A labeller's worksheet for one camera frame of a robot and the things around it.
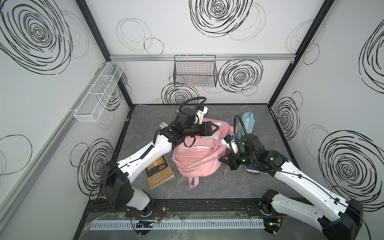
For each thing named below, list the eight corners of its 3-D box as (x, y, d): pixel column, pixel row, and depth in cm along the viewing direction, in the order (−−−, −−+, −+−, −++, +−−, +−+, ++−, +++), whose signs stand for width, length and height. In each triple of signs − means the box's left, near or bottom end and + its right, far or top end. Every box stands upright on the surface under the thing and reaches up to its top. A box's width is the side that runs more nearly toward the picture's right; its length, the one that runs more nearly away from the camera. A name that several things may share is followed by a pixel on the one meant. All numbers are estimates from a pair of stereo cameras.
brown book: (151, 189, 81) (150, 188, 80) (143, 168, 89) (142, 166, 88) (175, 176, 86) (174, 175, 84) (165, 156, 94) (165, 155, 92)
